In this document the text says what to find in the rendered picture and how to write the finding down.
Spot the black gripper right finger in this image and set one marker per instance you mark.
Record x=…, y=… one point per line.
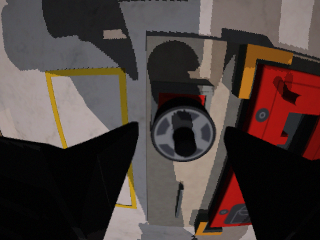
x=281, y=190

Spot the black wheel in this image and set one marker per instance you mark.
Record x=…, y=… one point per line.
x=182, y=112

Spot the yellow rectangular outline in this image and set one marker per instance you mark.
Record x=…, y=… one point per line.
x=123, y=103

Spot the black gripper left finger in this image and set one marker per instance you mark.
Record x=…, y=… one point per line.
x=85, y=179

